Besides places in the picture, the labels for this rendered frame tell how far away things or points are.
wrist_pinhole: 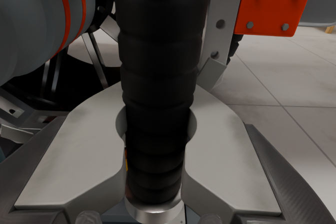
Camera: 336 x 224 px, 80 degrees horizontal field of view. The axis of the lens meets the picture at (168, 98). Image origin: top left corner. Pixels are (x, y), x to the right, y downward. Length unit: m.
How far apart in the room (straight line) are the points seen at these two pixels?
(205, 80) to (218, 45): 0.06
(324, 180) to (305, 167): 0.10
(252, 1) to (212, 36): 0.07
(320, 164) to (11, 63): 1.47
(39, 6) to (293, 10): 0.30
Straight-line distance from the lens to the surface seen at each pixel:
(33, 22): 0.21
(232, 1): 0.31
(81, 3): 0.29
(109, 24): 0.42
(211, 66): 0.32
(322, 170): 1.46
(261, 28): 0.33
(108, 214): 0.76
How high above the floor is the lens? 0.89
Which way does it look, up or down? 32 degrees down
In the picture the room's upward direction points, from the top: 4 degrees clockwise
